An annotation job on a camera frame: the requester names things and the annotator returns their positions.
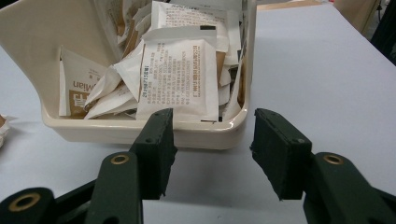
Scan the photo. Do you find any brown cardboard sheet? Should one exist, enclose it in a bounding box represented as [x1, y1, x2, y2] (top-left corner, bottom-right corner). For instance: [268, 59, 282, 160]
[257, 0, 322, 12]

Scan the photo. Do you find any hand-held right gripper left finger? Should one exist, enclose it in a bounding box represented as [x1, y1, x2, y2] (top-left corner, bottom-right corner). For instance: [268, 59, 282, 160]
[129, 107, 178, 201]

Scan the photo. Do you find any pile of white packets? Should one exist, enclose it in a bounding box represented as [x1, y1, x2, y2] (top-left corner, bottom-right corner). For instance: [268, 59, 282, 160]
[58, 0, 250, 123]

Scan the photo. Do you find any crumpled white sachet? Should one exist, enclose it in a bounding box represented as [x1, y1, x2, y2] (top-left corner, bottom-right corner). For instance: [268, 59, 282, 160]
[0, 114, 11, 148]

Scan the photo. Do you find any beige plastic bin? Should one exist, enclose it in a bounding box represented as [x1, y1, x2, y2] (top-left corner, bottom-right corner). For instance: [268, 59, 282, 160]
[0, 0, 258, 150]

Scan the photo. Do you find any white brown-print sachet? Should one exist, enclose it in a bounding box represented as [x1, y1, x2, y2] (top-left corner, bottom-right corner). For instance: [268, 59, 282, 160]
[135, 38, 219, 123]

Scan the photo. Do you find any tan cardboard box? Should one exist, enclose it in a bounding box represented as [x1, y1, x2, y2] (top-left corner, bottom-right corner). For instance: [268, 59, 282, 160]
[332, 0, 383, 35]

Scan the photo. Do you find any dark metal stand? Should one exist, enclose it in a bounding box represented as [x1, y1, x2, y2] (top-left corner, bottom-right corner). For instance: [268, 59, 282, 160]
[369, 0, 396, 67]

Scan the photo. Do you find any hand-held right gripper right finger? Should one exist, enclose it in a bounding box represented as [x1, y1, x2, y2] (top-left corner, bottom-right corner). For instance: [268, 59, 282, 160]
[249, 107, 314, 201]

